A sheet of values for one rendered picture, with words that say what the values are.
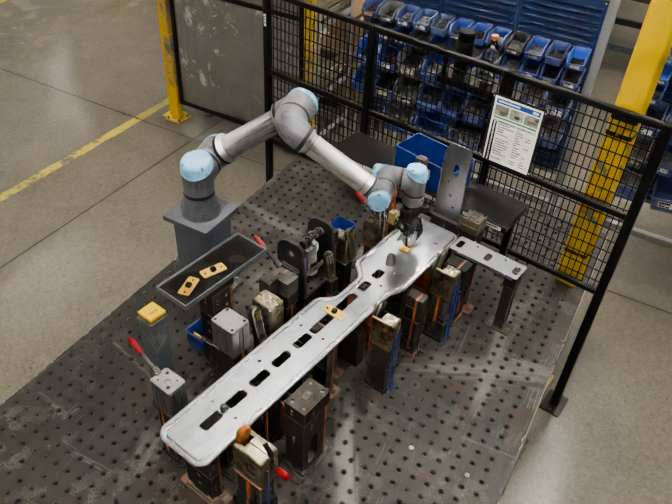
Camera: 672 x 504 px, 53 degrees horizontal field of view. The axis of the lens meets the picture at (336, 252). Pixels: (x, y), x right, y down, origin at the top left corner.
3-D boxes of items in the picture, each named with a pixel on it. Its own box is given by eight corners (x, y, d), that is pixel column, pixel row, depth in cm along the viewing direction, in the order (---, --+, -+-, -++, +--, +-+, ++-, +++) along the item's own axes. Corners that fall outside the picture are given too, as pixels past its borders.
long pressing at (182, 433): (207, 477, 181) (207, 474, 180) (152, 432, 191) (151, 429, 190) (460, 237, 267) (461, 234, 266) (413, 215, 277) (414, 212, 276)
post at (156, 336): (167, 417, 229) (150, 328, 201) (152, 405, 233) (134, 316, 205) (183, 403, 234) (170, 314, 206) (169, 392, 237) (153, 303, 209)
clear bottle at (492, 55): (488, 87, 273) (498, 39, 260) (474, 82, 276) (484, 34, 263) (496, 81, 277) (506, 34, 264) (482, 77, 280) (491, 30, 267)
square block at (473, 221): (463, 292, 285) (478, 225, 262) (446, 283, 289) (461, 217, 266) (472, 282, 290) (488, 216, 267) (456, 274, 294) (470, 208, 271)
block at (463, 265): (453, 327, 269) (465, 275, 251) (429, 314, 274) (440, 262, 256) (465, 314, 275) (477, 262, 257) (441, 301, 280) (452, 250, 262)
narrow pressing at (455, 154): (457, 223, 272) (472, 151, 250) (433, 212, 277) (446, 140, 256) (458, 223, 273) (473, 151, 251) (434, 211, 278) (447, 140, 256)
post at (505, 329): (507, 336, 267) (524, 283, 248) (482, 323, 271) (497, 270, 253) (514, 327, 271) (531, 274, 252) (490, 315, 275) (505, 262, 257)
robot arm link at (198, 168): (176, 194, 244) (172, 163, 235) (192, 175, 254) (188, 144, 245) (207, 201, 242) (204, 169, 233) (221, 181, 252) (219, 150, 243)
